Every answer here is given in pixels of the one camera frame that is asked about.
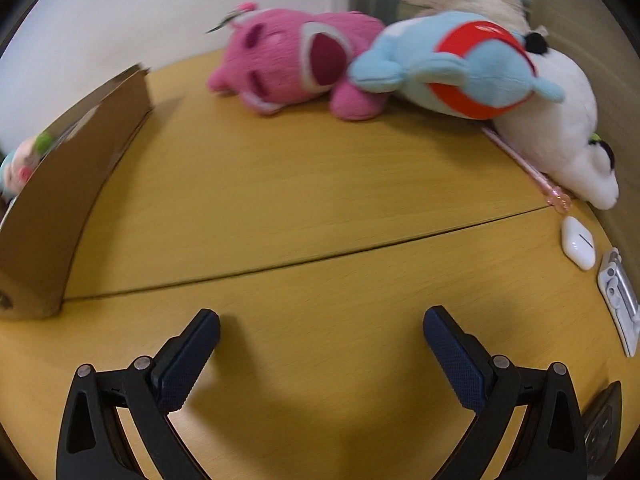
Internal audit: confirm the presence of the wooden desktop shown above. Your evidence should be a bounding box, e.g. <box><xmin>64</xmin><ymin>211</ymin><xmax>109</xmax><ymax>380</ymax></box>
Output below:
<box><xmin>0</xmin><ymin>50</ymin><xmax>640</xmax><ymax>480</ymax></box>

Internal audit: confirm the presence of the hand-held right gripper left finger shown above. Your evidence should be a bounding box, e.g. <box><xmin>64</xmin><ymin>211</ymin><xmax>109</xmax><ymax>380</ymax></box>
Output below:
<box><xmin>56</xmin><ymin>308</ymin><xmax>221</xmax><ymax>480</ymax></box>

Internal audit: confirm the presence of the pig plush toy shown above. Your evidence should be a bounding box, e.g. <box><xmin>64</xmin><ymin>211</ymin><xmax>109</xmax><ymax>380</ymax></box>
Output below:
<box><xmin>0</xmin><ymin>132</ymin><xmax>56</xmax><ymax>198</ymax></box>

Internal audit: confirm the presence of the white earbuds case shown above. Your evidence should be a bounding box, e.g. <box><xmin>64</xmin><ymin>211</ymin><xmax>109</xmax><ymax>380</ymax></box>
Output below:
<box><xmin>561</xmin><ymin>216</ymin><xmax>597</xmax><ymax>272</ymax></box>

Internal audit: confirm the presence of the pink bear plush toy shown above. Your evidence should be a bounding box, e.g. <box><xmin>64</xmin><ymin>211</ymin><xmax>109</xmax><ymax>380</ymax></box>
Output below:
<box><xmin>207</xmin><ymin>2</ymin><xmax>388</xmax><ymax>122</ymax></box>

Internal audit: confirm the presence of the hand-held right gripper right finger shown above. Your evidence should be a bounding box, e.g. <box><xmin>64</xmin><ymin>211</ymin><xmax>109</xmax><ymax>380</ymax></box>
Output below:
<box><xmin>422</xmin><ymin>305</ymin><xmax>587</xmax><ymax>480</ymax></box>

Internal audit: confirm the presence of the light blue plush toy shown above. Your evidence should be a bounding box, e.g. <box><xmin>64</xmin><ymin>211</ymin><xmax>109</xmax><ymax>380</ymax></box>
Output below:
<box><xmin>346</xmin><ymin>11</ymin><xmax>566</xmax><ymax>121</ymax></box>

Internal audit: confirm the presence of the pink pen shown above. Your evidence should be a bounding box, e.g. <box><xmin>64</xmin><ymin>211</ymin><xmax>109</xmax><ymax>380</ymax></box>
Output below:
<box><xmin>481</xmin><ymin>127</ymin><xmax>573</xmax><ymax>211</ymax></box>

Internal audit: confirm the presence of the shallow cardboard box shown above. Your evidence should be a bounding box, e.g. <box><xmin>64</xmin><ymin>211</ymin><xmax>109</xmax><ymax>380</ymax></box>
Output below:
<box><xmin>0</xmin><ymin>63</ymin><xmax>155</xmax><ymax>322</ymax></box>

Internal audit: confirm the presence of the white packaged small tool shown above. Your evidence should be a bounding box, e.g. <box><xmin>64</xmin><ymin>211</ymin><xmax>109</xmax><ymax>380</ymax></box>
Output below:
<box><xmin>597</xmin><ymin>248</ymin><xmax>640</xmax><ymax>358</ymax></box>

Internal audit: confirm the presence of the desk power socket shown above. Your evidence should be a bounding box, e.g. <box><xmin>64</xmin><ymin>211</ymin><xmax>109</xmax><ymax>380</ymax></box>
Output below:
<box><xmin>580</xmin><ymin>381</ymin><xmax>623</xmax><ymax>480</ymax></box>

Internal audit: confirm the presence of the white plush toy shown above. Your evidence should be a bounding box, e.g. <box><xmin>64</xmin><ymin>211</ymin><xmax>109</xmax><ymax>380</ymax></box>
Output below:
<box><xmin>492</xmin><ymin>27</ymin><xmax>621</xmax><ymax>211</ymax></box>

